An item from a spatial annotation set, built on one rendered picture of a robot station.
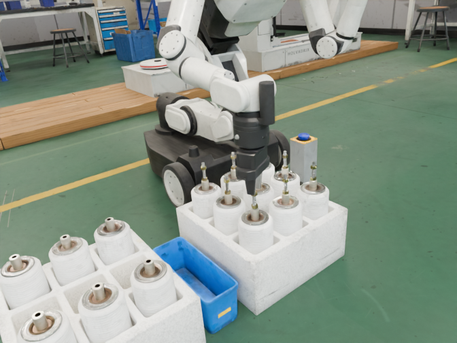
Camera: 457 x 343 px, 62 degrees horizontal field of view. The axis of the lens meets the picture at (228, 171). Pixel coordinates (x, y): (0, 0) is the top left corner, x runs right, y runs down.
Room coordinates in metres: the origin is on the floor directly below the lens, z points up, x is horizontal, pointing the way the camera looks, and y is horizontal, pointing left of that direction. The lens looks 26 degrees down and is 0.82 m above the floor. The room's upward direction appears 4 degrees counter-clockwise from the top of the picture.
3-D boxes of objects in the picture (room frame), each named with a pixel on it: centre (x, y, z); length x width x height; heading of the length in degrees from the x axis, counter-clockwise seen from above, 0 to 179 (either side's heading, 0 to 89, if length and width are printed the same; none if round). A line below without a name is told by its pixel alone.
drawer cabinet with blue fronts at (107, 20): (6.56, 1.73, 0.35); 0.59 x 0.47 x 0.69; 35
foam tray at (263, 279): (1.05, -0.09, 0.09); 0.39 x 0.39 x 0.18; 36
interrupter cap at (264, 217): (0.88, -0.06, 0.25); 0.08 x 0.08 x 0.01
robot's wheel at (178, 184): (1.40, 0.21, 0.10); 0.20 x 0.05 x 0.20; 35
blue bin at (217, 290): (0.86, 0.12, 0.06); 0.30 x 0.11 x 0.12; 36
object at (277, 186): (1.12, -0.18, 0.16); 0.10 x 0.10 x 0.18
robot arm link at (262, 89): (0.88, -0.08, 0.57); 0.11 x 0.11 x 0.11; 44
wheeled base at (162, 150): (1.75, 0.13, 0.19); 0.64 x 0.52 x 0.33; 35
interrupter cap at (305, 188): (1.02, -0.25, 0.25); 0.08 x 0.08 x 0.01
